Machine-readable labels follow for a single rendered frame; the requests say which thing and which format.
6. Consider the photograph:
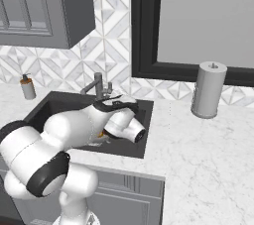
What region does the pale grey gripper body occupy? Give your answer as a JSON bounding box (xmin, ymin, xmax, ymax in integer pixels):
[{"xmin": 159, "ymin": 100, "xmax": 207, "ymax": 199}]
[{"xmin": 88, "ymin": 136, "xmax": 112, "ymax": 148}]

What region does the dark grey sink basin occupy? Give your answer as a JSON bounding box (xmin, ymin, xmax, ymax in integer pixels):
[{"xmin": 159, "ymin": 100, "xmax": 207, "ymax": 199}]
[{"xmin": 23, "ymin": 90, "xmax": 156, "ymax": 161}]

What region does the grey metal sink faucet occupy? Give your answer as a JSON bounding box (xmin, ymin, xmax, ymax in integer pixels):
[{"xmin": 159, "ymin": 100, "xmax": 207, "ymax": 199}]
[{"xmin": 79, "ymin": 71, "xmax": 115, "ymax": 101}]

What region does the grey false drawer front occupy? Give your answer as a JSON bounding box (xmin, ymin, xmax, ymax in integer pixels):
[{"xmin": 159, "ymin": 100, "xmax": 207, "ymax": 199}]
[{"xmin": 93, "ymin": 169, "xmax": 166, "ymax": 194}]

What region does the grey base cabinet door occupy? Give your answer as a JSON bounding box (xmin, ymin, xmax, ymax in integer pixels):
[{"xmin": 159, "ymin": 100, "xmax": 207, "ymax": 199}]
[{"xmin": 86, "ymin": 187, "xmax": 164, "ymax": 225}]

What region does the grey soap dispenser, brown top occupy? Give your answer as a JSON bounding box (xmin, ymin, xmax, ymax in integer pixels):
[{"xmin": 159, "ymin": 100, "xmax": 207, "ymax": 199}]
[{"xmin": 19, "ymin": 72, "xmax": 37, "ymax": 101}]

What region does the white paper towel roll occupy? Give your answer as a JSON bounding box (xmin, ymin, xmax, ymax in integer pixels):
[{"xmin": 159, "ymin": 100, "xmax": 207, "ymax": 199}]
[{"xmin": 190, "ymin": 60, "xmax": 228, "ymax": 120}]

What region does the black framed window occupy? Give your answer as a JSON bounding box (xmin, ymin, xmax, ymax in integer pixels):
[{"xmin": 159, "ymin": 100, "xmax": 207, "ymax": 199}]
[{"xmin": 130, "ymin": 0, "xmax": 254, "ymax": 87}]

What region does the grey wall cabinet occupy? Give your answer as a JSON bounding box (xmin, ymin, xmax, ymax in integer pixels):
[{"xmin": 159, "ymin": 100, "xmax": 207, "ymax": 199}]
[{"xmin": 0, "ymin": 0, "xmax": 96, "ymax": 51}]

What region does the grey wall cabinet door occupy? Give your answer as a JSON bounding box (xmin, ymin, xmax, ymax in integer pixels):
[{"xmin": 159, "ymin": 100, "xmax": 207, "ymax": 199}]
[{"xmin": 0, "ymin": 0, "xmax": 72, "ymax": 51}]

